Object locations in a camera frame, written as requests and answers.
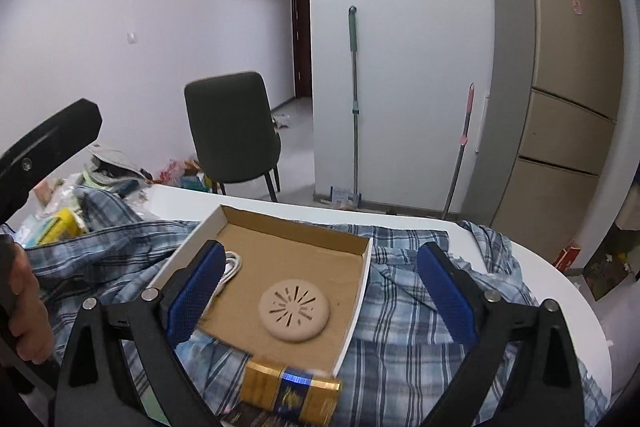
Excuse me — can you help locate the yellow packet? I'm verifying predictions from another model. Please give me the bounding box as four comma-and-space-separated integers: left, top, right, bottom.
37, 207, 86, 245

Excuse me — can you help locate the red box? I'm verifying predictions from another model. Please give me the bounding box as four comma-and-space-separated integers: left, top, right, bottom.
552, 241, 583, 275

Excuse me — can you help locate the blue plaid shirt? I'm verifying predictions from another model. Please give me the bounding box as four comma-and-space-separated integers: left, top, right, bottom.
22, 187, 596, 427

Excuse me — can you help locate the green handled mop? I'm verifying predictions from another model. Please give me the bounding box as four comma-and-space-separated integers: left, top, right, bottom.
320, 6, 363, 210

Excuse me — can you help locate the white coiled cable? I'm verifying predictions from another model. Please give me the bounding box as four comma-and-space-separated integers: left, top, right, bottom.
217, 251, 244, 298

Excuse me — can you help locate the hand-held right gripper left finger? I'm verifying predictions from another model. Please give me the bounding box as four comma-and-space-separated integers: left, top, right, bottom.
54, 239, 228, 427

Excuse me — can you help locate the pink handled mop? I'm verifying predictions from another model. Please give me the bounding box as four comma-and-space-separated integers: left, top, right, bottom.
442, 83, 476, 220

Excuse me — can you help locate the beige refrigerator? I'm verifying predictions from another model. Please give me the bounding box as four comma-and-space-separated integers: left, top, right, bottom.
486, 0, 623, 265

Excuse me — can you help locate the pile of colourful packets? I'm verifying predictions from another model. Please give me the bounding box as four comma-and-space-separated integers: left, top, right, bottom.
155, 157, 211, 192

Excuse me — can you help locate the person's left hand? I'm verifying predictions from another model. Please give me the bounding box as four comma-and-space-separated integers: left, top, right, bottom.
7, 247, 56, 363

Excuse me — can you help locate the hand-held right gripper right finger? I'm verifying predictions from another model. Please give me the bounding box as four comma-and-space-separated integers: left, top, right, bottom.
416, 242, 586, 427

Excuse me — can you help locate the dark brown door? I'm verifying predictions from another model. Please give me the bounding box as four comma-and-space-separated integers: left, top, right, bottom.
290, 0, 313, 98

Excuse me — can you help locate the beige round slotted pad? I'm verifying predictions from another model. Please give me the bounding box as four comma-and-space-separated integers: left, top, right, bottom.
258, 278, 331, 344

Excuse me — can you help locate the shallow cardboard box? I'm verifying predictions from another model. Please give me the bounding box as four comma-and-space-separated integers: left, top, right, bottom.
147, 204, 373, 380

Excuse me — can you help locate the dark grey chair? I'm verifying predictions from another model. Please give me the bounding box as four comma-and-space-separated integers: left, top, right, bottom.
183, 71, 282, 202

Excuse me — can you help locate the gold and blue packet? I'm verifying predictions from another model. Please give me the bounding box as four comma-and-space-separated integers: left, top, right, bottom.
240, 359, 343, 423

